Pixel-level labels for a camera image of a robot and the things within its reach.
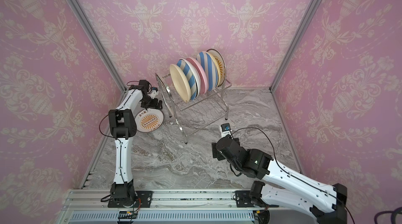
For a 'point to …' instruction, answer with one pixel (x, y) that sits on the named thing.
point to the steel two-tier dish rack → (198, 113)
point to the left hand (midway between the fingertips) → (155, 107)
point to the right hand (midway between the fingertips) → (220, 143)
